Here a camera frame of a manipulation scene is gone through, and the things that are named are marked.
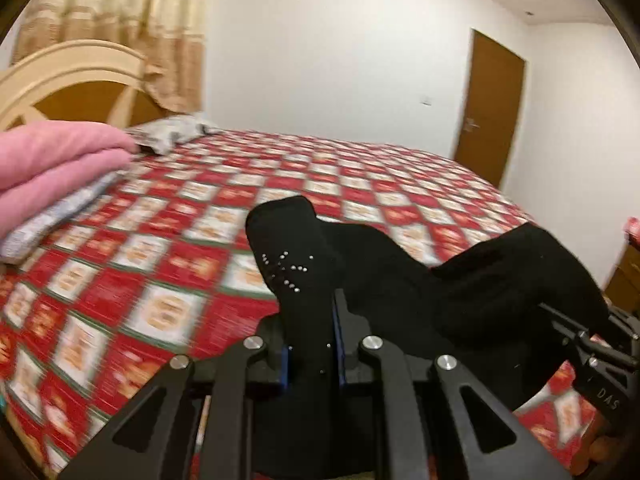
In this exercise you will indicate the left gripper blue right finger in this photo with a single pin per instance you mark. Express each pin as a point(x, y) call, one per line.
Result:
point(350, 329)

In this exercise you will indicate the red christmas patterned bedspread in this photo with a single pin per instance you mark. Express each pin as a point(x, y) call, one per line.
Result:
point(119, 254)

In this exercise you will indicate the black pants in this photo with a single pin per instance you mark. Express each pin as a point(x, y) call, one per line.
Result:
point(455, 350)

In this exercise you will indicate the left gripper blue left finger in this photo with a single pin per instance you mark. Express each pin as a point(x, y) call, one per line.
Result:
point(272, 368)

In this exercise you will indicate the white patterned pillow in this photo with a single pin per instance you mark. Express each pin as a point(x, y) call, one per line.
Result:
point(162, 136)

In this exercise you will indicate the brown wooden door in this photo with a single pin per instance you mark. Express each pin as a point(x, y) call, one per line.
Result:
point(491, 109)

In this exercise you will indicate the beige curtain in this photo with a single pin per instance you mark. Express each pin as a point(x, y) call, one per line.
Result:
point(169, 34)

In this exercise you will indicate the brown wooden cabinet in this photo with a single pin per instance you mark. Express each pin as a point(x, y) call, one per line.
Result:
point(623, 288)

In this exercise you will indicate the cream wooden headboard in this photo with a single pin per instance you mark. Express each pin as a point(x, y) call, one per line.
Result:
point(81, 81)

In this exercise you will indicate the pink folded blanket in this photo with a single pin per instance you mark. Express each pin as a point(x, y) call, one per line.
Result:
point(43, 162)

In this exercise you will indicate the grey patterned pillow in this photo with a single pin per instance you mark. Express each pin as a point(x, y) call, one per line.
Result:
point(19, 243)

